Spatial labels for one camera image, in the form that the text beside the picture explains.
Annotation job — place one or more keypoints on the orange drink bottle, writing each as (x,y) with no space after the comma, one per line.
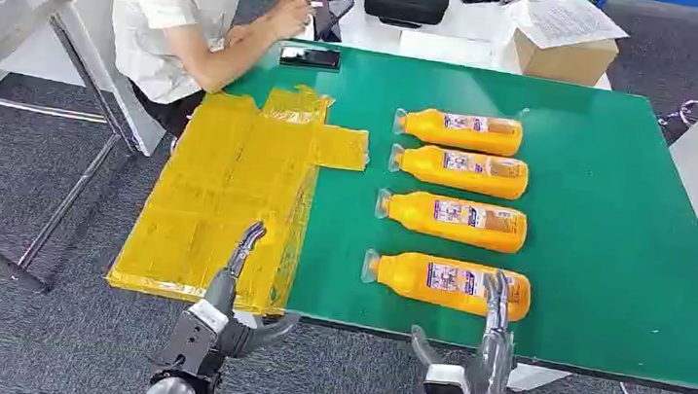
(428,126)
(412,212)
(424,164)
(405,279)

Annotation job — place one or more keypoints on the person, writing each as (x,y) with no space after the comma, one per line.
(167,14)

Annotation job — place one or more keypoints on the printed paper sheet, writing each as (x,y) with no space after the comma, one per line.
(565,20)

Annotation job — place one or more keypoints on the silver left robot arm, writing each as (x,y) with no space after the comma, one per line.
(187,347)

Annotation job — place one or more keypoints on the steel table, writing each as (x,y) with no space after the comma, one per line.
(5,17)

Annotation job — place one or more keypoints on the black smartphone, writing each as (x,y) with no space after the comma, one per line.
(310,57)

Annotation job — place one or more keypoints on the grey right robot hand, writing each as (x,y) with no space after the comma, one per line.
(491,372)

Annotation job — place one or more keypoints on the cardboard box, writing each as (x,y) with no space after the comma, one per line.
(564,62)

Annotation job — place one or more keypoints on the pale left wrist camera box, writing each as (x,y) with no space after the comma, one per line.
(210,316)

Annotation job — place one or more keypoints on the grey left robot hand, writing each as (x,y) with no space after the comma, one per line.
(237,339)

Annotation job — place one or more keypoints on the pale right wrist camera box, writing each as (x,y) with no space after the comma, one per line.
(446,374)

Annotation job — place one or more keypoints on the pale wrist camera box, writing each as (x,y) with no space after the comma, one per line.
(210,316)
(446,374)

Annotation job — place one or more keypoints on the green mat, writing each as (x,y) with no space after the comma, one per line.
(580,213)

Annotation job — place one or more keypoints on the yellow sheet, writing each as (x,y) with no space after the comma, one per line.
(226,195)

